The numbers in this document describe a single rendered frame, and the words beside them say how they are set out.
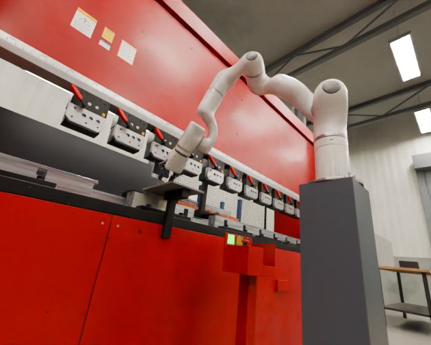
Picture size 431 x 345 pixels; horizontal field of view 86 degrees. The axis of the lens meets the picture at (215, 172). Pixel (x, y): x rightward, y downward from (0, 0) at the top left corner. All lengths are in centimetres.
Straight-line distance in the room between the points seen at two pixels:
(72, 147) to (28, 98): 414
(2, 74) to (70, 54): 469
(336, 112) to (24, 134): 156
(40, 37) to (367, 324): 147
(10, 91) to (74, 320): 514
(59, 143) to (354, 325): 162
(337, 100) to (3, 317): 126
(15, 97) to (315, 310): 560
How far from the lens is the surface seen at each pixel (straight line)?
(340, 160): 94
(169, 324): 120
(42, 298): 96
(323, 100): 101
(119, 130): 120
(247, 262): 108
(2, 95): 575
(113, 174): 173
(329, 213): 84
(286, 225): 317
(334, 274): 82
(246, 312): 118
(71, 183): 109
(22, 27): 129
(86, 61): 129
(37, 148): 165
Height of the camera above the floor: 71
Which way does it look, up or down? 20 degrees up
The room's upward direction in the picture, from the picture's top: 7 degrees clockwise
